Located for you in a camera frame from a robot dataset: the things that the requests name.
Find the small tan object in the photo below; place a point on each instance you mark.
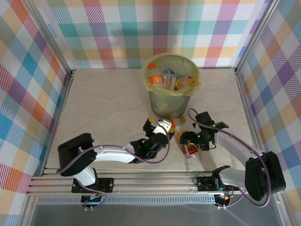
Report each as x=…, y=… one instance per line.
x=182, y=118

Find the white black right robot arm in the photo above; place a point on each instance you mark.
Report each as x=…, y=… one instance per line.
x=237, y=146

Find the grey lower shelf panel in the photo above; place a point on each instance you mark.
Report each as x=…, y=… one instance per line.
x=152, y=216

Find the wide aluminium base rail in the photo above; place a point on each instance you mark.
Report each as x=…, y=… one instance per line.
x=152, y=183

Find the orange label plastic bottle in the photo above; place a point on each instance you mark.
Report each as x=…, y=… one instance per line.
x=172, y=121

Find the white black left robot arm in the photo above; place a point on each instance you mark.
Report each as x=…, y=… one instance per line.
x=110, y=154

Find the aluminium frame post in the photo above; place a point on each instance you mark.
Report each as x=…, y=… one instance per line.
x=255, y=35
x=56, y=44

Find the yellow red label bottle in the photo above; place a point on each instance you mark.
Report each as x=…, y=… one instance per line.
x=190, y=153

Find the small controller circuit board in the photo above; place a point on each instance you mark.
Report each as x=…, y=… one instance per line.
x=223, y=199
x=92, y=201

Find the green translucent trash bin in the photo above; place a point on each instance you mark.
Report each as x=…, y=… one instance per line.
x=144, y=76

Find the aluminium table edge rail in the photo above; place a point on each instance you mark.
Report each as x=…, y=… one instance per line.
x=60, y=113
x=244, y=99

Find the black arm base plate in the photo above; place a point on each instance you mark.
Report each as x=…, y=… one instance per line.
x=204, y=184
x=108, y=184

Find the yellow cap yellow bottle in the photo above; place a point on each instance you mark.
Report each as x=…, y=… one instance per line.
x=184, y=83

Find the silver mesh waste bin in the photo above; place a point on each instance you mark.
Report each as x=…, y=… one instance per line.
x=169, y=106

